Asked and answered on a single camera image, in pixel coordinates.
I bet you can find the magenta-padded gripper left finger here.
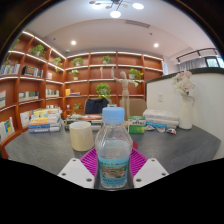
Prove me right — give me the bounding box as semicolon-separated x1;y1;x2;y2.
57;147;101;190

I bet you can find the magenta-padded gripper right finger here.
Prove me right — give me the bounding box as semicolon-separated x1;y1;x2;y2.
129;147;170;190

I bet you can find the clear blue-capped water bottle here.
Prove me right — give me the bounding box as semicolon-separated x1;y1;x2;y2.
94;106;134;190

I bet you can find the green white box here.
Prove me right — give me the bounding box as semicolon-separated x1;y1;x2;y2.
128;115;147;135

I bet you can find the white paper pack stack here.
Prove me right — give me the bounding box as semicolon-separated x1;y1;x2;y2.
142;108;180;129

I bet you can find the dark book stack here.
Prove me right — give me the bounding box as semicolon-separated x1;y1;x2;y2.
63;113;104;130

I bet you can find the colourful book stack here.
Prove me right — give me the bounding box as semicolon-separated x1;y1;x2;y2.
28;107;64;134

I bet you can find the white vase with flowers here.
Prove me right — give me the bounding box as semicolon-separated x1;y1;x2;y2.
171;70;196;130

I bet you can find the dark blue chair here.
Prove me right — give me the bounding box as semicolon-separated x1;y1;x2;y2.
83;97;110;115

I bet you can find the wooden artist mannequin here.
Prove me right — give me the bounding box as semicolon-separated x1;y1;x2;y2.
110;67;139;121

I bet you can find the white partition with dark top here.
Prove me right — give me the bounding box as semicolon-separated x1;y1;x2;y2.
144;67;224;160

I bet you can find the wooden shelf unit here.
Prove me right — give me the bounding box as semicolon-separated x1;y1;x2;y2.
0;30;164;159

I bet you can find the white curtain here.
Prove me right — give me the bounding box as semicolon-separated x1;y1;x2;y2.
179;59;208;73

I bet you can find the window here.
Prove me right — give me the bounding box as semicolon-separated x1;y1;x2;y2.
205;57;224;69

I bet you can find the ceiling air vent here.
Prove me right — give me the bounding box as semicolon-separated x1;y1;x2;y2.
124;19;151;29

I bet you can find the branched globe ceiling lamp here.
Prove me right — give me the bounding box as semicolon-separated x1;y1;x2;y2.
88;0;145;19

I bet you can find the black ceiling track rail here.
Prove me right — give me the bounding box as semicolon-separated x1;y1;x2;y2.
175;47;219;64

